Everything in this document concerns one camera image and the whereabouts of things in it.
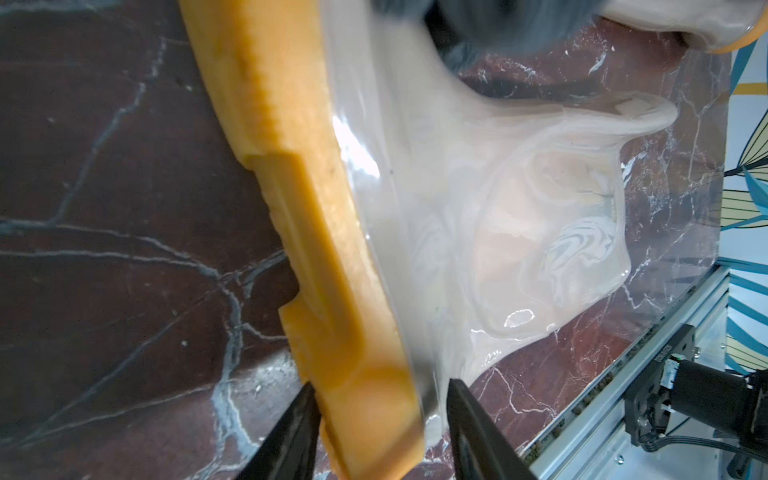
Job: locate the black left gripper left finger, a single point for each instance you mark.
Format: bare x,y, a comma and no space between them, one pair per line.
289,450

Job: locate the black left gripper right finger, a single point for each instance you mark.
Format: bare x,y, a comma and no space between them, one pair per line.
479,449

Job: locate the beige rubber boot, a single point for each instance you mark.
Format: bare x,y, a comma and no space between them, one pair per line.
714,26
433,231

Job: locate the aluminium mounting rail frame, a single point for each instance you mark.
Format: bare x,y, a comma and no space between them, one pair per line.
589,440

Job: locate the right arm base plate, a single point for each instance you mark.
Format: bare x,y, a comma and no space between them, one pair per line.
672,382

